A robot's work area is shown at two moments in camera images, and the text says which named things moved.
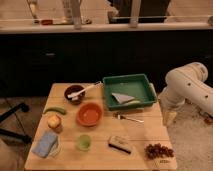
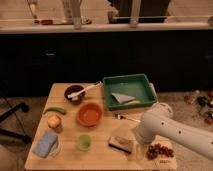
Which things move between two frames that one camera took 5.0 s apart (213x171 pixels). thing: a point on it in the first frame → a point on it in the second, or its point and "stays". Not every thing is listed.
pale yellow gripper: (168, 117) → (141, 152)
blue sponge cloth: (44, 144) stays
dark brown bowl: (71, 89) stays
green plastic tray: (127, 91) stays
